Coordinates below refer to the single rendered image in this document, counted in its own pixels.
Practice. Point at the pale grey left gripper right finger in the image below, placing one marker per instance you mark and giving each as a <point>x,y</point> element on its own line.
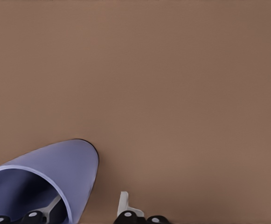
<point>124,205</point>

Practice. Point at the blue cup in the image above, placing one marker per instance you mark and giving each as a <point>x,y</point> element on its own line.
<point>63,161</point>

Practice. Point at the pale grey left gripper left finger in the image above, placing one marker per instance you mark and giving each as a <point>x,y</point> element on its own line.
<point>48,208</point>

